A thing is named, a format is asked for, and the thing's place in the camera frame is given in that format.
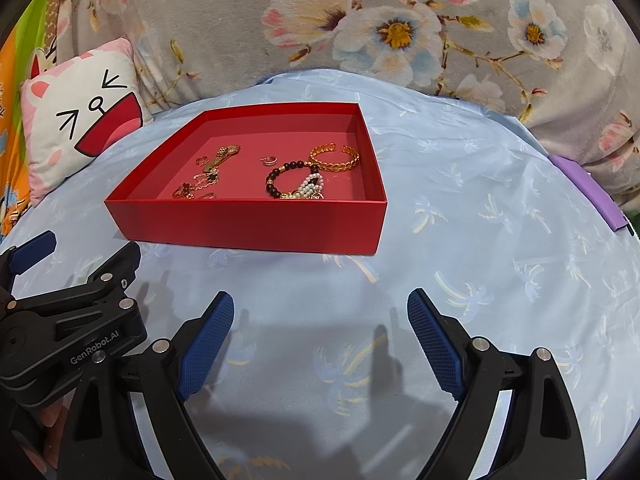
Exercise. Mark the red shallow box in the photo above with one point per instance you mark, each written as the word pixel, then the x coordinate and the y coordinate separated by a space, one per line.
pixel 250 225

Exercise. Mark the colourful printed cloth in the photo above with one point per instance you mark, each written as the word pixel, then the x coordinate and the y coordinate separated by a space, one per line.
pixel 20 110

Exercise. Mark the person's left hand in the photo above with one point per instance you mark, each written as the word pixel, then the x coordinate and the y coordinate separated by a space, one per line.
pixel 51 417

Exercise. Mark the small hoop earring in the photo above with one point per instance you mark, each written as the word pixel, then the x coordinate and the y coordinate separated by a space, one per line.
pixel 268 161

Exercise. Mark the purple mat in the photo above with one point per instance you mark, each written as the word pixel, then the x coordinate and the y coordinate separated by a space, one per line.
pixel 590 192

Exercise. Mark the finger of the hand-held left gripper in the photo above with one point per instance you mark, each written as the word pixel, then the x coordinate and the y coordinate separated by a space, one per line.
pixel 35 251
pixel 112 267

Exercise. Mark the light blue printed cloth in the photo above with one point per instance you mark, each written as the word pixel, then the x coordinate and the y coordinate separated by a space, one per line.
pixel 450 270

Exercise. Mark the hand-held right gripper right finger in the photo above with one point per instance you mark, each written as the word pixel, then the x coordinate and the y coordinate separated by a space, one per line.
pixel 435 347

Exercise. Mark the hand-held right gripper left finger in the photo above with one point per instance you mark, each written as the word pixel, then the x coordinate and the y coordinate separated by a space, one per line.
pixel 207 347

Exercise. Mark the cat face pillow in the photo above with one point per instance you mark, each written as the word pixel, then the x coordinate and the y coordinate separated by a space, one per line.
pixel 80 120

